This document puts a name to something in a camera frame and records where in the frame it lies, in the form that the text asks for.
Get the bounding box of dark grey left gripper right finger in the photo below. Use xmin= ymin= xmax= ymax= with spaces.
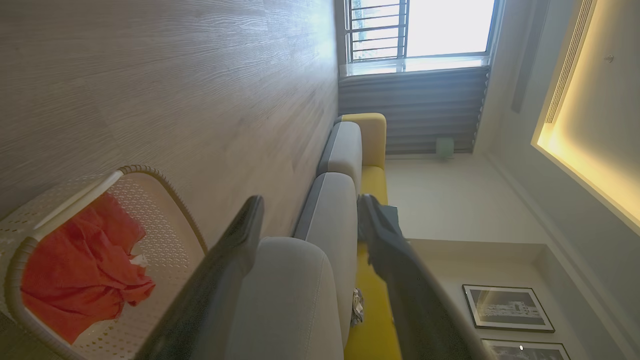
xmin=356 ymin=194 xmax=497 ymax=360

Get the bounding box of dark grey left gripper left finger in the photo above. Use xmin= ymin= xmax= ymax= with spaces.
xmin=134 ymin=195 xmax=265 ymax=360

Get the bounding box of red cloth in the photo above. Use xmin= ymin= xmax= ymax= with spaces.
xmin=20 ymin=192 xmax=156 ymax=345

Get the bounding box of small patterned cloth on sofa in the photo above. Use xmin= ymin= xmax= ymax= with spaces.
xmin=351 ymin=287 xmax=365 ymax=327

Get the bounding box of yellow and grey sofa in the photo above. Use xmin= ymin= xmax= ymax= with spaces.
xmin=341 ymin=112 xmax=403 ymax=360

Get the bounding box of white perforated laundry basket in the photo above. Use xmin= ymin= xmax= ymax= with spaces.
xmin=0 ymin=165 xmax=208 ymax=360

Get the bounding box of blue grey throw pillow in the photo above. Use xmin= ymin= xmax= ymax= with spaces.
xmin=372 ymin=202 xmax=401 ymax=241

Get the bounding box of black framed picture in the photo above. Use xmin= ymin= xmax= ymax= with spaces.
xmin=462 ymin=284 xmax=556 ymax=333
xmin=481 ymin=339 xmax=571 ymax=360

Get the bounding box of grey curtain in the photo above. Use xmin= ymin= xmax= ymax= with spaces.
xmin=339 ymin=65 xmax=491 ymax=155

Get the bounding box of sheer white curtain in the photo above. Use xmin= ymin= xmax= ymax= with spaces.
xmin=345 ymin=56 xmax=490 ymax=77

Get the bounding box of window with metal railing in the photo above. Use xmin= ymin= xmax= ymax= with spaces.
xmin=345 ymin=0 xmax=498 ymax=63

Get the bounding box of white linear air vent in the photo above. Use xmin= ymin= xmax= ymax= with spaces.
xmin=544 ymin=0 xmax=596 ymax=124

